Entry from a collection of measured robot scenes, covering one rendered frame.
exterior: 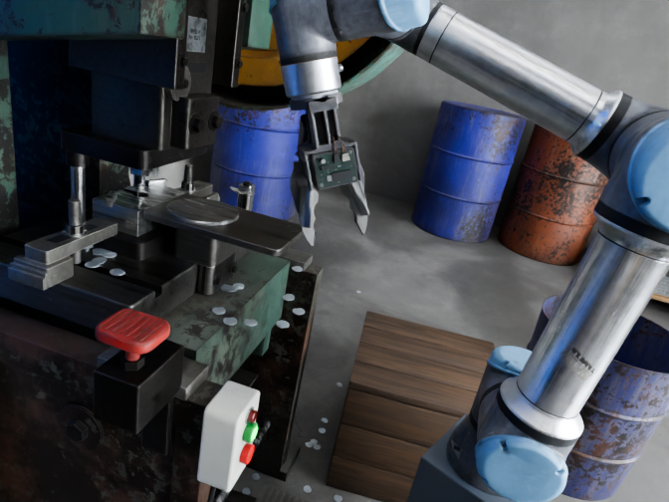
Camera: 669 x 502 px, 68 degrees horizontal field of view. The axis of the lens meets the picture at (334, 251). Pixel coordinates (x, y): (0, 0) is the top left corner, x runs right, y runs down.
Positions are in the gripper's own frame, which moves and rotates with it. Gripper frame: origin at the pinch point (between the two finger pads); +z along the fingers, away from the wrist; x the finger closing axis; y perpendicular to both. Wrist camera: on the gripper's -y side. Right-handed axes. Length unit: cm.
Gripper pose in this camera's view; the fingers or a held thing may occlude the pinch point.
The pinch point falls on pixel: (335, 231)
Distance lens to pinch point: 74.8
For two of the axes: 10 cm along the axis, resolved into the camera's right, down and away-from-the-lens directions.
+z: 1.6, 9.2, 3.6
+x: 9.6, -2.2, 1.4
